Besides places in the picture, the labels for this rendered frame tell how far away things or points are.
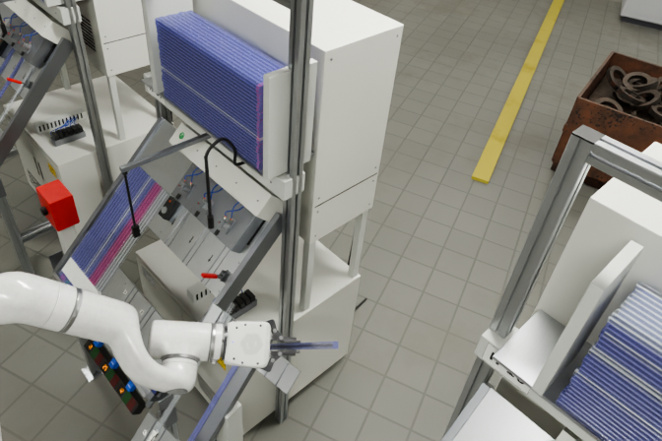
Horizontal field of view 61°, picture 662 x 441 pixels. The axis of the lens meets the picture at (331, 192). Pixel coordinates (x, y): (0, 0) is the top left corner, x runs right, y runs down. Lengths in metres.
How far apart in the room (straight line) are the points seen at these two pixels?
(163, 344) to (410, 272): 2.20
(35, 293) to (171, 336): 0.30
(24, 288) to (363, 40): 1.04
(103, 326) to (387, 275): 2.25
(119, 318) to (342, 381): 1.74
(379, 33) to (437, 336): 1.82
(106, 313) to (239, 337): 0.30
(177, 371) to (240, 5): 1.06
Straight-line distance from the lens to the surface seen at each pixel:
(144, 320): 2.01
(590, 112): 4.10
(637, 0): 7.61
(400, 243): 3.46
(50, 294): 1.18
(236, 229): 1.75
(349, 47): 1.59
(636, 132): 4.09
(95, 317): 1.21
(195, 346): 1.30
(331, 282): 2.35
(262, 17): 1.71
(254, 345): 1.32
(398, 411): 2.77
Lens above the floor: 2.38
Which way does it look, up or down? 39 degrees down
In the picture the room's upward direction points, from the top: 6 degrees clockwise
